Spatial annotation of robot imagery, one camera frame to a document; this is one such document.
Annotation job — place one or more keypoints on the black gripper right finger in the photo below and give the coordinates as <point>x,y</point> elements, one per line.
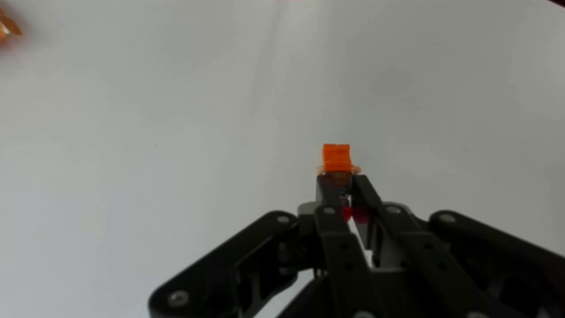
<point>447,258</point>

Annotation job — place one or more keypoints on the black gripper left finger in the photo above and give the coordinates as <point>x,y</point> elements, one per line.
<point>275,252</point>

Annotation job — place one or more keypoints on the small orange and blue object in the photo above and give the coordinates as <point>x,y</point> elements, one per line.
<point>337,157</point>

